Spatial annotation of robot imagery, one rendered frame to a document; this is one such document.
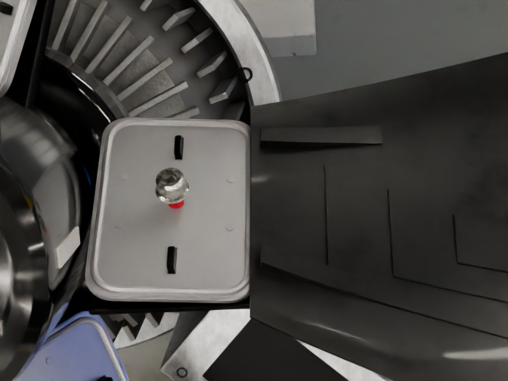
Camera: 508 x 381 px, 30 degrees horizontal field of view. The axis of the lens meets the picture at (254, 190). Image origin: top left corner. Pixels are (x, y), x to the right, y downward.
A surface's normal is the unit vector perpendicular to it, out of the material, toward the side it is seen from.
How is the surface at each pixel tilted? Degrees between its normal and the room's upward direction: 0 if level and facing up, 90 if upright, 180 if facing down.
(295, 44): 90
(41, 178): 71
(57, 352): 53
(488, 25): 90
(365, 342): 18
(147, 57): 47
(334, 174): 6
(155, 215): 7
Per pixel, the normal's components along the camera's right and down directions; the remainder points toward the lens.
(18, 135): 0.69, -0.70
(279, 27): -0.07, -0.60
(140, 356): -0.05, 0.23
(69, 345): 0.68, -0.11
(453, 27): 0.00, 0.80
